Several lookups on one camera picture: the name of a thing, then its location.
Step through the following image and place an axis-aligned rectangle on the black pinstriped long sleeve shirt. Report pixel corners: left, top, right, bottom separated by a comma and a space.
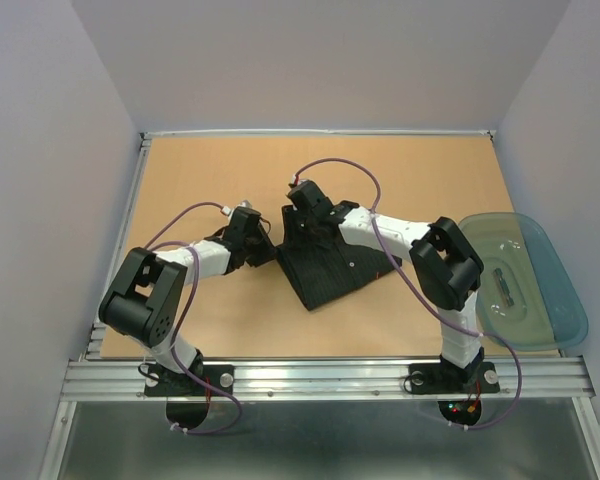
276, 205, 394, 311

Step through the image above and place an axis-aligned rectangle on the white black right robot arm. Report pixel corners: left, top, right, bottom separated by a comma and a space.
287, 180, 484, 390

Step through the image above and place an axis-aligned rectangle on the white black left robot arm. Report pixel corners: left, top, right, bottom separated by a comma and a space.
98, 204, 275, 394

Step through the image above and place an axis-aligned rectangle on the translucent blue plastic bin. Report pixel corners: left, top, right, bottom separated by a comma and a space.
460, 212, 589, 352

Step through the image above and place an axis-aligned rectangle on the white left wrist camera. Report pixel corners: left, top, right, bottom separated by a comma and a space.
221, 200, 252, 217

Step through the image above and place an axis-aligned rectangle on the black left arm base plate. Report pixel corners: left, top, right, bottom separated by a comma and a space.
137, 362, 235, 397

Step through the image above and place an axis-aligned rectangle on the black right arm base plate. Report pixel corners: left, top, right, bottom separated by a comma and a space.
403, 362, 500, 396

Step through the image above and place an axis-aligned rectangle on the aluminium table frame rail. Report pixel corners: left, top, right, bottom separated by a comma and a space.
37, 128, 600, 480

